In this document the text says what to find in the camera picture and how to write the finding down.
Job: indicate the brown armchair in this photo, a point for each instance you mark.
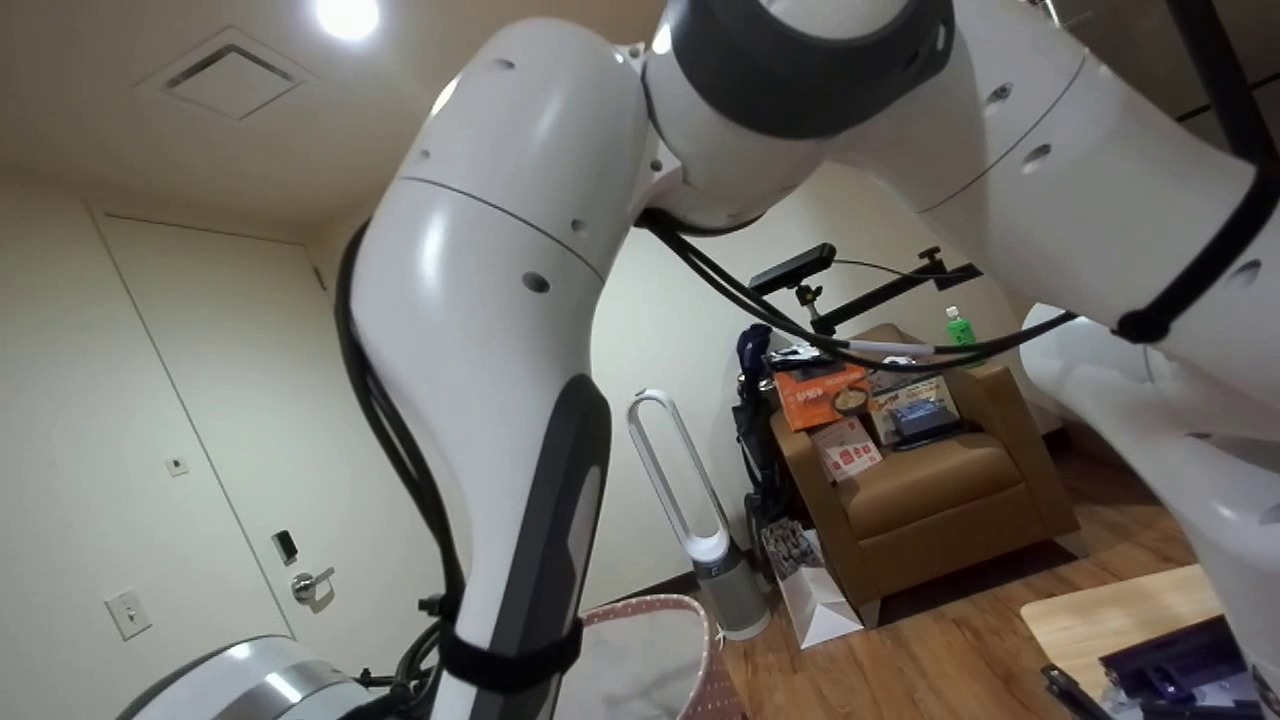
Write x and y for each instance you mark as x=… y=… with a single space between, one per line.
x=943 y=504

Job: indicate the green plastic bottle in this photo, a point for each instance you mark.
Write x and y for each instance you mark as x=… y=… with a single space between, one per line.
x=960 y=328

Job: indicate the wall power outlet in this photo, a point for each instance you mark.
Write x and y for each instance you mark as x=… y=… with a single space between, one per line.
x=126 y=610

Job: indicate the black stereo camera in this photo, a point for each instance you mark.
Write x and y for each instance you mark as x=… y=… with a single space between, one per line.
x=793 y=269

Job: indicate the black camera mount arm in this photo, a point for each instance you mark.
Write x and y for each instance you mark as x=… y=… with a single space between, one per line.
x=930 y=269

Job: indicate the ceiling light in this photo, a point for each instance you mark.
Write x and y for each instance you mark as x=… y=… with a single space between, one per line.
x=345 y=20

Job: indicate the ceiling air vent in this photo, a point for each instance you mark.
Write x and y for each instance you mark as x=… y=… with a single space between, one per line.
x=227 y=74

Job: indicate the white bladeless tower fan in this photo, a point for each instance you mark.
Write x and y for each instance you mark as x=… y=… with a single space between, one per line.
x=695 y=512

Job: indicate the red white box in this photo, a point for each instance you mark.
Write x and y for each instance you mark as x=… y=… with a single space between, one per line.
x=847 y=451

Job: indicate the white plastic bag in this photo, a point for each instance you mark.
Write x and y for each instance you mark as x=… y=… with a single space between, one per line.
x=812 y=600

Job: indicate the orange box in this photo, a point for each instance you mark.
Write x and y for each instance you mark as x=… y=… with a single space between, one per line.
x=816 y=397

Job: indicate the blue picture box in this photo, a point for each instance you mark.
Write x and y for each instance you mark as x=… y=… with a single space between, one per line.
x=915 y=411

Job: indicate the pink polka dot laundry bin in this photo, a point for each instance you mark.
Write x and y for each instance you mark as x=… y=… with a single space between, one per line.
x=644 y=656

